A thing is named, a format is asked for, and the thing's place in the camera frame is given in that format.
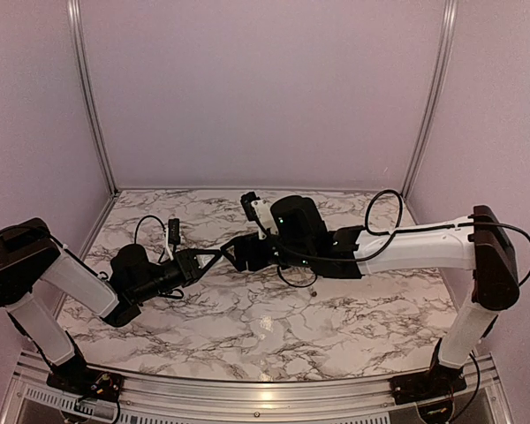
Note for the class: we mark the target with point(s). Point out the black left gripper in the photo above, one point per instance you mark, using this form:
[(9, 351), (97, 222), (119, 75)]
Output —
[(188, 266)]

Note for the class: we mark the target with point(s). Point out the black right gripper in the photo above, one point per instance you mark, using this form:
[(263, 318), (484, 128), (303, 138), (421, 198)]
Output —
[(242, 244)]

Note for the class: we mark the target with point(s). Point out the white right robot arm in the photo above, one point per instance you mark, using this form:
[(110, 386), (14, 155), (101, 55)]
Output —
[(476, 246)]

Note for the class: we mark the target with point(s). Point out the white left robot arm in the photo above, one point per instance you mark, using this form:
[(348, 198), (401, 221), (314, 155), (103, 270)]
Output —
[(30, 256)]

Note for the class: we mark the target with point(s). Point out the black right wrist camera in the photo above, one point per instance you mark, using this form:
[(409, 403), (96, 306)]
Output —
[(246, 202)]

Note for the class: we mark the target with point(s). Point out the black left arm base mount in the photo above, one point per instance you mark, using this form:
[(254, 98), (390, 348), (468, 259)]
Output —
[(77, 377)]

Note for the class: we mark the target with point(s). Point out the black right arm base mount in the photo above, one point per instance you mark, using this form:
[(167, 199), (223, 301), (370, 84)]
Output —
[(436, 381)]

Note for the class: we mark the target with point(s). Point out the aluminium frame corner post left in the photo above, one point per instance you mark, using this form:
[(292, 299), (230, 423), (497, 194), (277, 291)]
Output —
[(86, 87)]

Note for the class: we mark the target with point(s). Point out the aluminium frame corner post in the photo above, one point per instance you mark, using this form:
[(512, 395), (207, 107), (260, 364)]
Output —
[(438, 77), (86, 87)]

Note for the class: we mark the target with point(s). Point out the aluminium front frame rail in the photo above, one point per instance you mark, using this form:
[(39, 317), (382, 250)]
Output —
[(165, 399)]

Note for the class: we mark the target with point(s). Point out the aluminium frame corner post right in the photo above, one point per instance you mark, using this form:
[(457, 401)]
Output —
[(438, 77)]

